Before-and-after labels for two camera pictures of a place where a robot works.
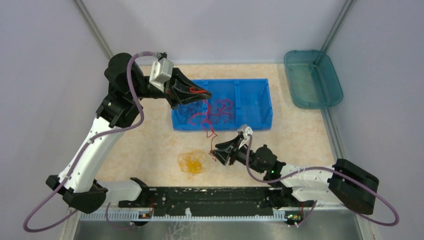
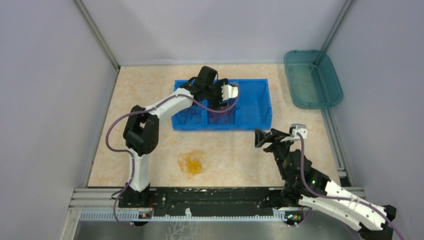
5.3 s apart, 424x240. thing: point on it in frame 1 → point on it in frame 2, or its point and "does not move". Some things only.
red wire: x=207 y=115 → x=221 y=117
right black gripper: x=224 y=155 → x=261 y=137
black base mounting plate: x=215 y=201 does not move
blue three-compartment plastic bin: x=234 y=102 does not move
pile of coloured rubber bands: x=191 y=162 does not move
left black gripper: x=180 y=81 → x=216 y=103
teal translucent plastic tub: x=313 y=80 does not move
